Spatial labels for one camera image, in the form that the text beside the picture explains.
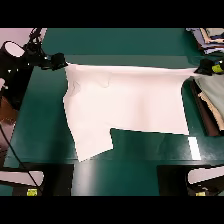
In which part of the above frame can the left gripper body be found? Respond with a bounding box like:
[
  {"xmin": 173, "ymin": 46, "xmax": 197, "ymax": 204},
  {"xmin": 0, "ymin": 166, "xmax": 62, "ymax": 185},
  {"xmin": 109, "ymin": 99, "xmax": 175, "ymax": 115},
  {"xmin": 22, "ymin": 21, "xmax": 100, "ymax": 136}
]
[{"xmin": 41, "ymin": 52, "xmax": 68, "ymax": 72}]

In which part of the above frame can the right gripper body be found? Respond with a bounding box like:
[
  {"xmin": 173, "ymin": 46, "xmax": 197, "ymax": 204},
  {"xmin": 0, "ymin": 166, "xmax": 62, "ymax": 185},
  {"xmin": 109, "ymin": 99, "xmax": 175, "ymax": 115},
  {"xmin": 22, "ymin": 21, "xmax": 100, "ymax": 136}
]
[{"xmin": 194, "ymin": 58, "xmax": 216, "ymax": 76}]

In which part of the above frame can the white T-shirt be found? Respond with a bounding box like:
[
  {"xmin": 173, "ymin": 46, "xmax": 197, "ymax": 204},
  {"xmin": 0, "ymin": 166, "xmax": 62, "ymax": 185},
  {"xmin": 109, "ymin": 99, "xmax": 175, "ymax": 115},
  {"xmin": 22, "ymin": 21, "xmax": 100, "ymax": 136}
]
[{"xmin": 62, "ymin": 62, "xmax": 202, "ymax": 163}]

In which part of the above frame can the grey-green garment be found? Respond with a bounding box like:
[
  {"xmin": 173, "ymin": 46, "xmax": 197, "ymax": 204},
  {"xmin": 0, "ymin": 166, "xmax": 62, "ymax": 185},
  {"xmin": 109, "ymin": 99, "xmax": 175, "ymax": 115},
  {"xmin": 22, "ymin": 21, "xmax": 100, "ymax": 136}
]
[{"xmin": 194, "ymin": 74, "xmax": 224, "ymax": 116}]

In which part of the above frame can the heap of clothes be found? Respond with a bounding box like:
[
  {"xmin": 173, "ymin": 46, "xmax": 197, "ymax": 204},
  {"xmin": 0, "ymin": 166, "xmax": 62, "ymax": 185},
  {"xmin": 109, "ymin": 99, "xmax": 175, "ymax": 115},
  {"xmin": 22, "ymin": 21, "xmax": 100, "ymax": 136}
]
[{"xmin": 185, "ymin": 27, "xmax": 224, "ymax": 56}]

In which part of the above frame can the beige garment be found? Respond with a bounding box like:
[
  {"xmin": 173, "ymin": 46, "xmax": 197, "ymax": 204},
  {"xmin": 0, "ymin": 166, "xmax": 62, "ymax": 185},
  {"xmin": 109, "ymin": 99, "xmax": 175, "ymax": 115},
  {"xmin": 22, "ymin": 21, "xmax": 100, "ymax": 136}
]
[{"xmin": 197, "ymin": 91, "xmax": 224, "ymax": 132}]

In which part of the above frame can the dark brown garment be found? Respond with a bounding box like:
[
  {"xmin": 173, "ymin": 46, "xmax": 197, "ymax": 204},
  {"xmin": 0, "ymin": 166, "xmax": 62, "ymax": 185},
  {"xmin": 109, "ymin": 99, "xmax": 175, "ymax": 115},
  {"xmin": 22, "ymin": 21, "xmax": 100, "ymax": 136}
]
[{"xmin": 189, "ymin": 79, "xmax": 222, "ymax": 138}]

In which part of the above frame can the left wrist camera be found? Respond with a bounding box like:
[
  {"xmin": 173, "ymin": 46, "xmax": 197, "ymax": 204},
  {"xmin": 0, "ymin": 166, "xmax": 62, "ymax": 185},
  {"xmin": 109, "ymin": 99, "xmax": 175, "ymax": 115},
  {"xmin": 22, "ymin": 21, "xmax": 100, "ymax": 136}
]
[{"xmin": 27, "ymin": 27, "xmax": 46, "ymax": 52}]

